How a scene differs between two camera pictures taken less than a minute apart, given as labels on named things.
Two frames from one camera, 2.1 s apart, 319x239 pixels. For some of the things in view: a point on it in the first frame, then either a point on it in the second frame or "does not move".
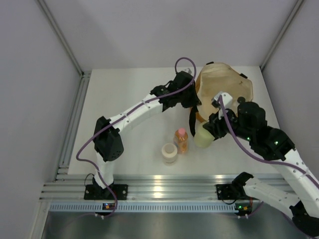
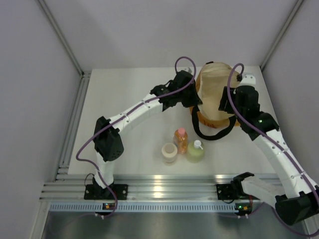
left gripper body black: x=188 y=99 does not move
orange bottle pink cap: x=180 y=139 does not move
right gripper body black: x=220 y=126 to x=225 y=104
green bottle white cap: x=203 y=138 to x=195 y=151
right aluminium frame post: x=283 y=29 does not move
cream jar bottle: x=169 y=152 does not move
